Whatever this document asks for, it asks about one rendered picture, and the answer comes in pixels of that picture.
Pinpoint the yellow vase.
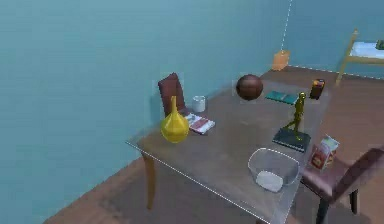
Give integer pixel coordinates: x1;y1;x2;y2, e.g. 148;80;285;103
160;95;190;144

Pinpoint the red and white carton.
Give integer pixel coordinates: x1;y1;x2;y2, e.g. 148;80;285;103
308;134;340;172

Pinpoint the red and white book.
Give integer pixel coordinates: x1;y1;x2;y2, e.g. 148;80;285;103
185;112;216;136

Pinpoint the clear glass bowl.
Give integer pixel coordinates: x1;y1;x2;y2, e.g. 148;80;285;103
247;147;301;194

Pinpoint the dark red can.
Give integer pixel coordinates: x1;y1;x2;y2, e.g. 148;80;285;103
309;78;326;100

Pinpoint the orange box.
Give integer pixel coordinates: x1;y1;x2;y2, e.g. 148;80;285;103
271;49;291;72

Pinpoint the gold statue on black base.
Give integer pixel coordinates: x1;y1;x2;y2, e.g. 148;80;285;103
272;92;312;153

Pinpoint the brown basketball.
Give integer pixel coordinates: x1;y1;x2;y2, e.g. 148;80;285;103
235;74;264;101

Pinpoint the teal book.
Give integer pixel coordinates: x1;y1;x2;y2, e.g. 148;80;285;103
264;90;300;106

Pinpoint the glass top wooden table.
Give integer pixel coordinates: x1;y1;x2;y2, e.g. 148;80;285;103
125;77;331;224

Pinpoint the dark red chair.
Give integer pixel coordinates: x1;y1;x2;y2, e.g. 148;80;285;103
300;146;384;224
157;72;191;118

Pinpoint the white mug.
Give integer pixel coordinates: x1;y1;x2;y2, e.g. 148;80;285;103
191;95;207;114

